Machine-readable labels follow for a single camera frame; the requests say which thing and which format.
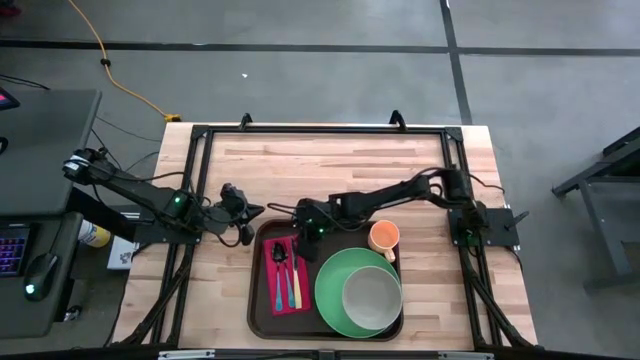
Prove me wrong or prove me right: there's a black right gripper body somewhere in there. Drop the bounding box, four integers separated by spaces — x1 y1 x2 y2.
294 196 334 241

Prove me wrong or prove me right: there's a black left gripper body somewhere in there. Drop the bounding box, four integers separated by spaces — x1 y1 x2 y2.
202 182 252 236

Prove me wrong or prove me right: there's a spoon with blue handle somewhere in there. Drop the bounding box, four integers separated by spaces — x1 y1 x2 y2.
270 241 289 313

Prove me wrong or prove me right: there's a knife with cream handle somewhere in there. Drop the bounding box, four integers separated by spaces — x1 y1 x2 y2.
290 238 304 311

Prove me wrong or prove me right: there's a green plate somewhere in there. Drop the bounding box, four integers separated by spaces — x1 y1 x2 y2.
313 247 403 340

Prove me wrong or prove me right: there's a red cloth napkin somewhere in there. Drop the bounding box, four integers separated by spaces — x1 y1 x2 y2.
262 234 313 318

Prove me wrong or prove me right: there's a fork with blue handle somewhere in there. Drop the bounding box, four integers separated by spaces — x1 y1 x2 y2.
283 254 298 310

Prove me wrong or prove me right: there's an orange mug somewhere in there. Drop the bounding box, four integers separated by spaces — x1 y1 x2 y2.
367 219 402 264

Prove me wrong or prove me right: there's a beige bowl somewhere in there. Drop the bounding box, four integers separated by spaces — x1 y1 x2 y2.
341 265 404 332

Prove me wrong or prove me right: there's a dark brown plastic tray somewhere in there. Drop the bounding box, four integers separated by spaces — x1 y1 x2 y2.
246 218 406 343

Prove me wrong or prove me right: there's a white printed box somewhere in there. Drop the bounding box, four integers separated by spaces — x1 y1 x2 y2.
106 234 140 272

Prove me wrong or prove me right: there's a yellow and white bottle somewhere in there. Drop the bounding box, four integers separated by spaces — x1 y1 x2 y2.
76 219 113 249

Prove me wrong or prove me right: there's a black computer mouse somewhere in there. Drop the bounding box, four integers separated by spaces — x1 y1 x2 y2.
23 251 61 303

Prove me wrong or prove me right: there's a black clamp lever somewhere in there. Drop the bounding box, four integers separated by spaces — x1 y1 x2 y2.
503 210 531 232

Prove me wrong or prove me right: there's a grey side desk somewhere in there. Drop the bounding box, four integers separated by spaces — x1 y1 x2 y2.
0 88 104 217

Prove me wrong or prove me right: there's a black backlit keyboard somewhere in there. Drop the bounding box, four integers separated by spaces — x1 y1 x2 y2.
0 223 32 279

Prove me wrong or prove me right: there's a grey keyboard desk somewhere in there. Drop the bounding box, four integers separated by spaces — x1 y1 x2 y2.
0 211 85 340

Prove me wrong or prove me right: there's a large black monitor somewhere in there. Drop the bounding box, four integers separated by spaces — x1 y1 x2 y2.
0 86 22 113

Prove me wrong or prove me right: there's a black steel stand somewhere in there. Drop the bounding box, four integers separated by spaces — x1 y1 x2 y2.
550 126 640 292

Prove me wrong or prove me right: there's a black metal table frame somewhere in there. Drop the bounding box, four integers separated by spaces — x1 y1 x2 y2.
110 123 540 360

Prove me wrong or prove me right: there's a yellow extension cable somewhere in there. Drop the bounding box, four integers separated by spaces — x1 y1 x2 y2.
66 0 183 124

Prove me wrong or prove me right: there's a black floor cable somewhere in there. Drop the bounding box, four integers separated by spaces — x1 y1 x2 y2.
91 115 163 174
0 73 52 92

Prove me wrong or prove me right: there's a silver metal bracket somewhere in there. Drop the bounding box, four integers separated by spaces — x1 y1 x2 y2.
158 349 217 360
438 351 494 360

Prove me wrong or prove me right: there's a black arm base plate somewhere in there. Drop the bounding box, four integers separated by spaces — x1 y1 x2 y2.
448 206 522 249

